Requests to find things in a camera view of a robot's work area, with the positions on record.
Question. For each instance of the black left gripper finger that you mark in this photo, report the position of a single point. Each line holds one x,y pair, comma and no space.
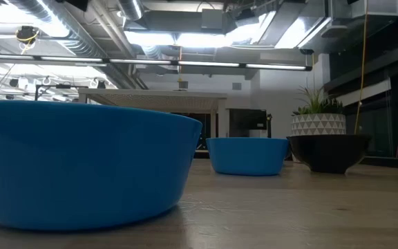
74,3

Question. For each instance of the black floral patterned mini bowl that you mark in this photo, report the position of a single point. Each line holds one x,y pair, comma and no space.
328,154

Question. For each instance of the blue plastic mini bowl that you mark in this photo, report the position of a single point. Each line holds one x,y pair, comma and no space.
81,166
247,157

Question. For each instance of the long linear ceiling light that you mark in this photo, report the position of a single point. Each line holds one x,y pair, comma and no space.
140,61

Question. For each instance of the white perforated metal shelf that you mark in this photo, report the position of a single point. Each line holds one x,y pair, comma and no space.
150,94

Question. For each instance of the potted plant in triangle-patterned pot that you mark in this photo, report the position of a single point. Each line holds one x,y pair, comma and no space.
318,124

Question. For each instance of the grey hanging power box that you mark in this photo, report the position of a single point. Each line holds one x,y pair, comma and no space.
183,85

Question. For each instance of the grey ceiling junction box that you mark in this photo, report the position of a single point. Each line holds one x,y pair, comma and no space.
212,19

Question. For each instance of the black monitor screen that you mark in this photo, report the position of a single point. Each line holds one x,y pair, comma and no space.
247,119

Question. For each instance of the silver spiral ventilation duct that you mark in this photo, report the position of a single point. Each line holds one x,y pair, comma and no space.
131,8
81,45

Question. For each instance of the grey wall vent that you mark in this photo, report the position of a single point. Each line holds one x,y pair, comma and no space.
236,86

